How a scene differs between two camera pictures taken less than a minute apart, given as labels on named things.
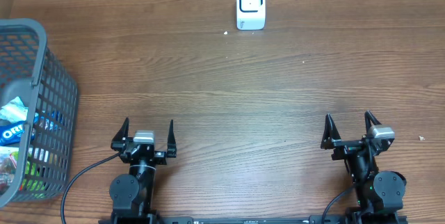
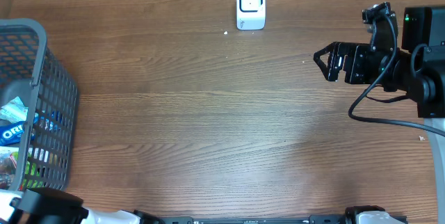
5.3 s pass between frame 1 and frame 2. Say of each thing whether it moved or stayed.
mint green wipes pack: stayed
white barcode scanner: stayed
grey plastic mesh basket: stayed
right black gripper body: moved
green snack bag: stayed
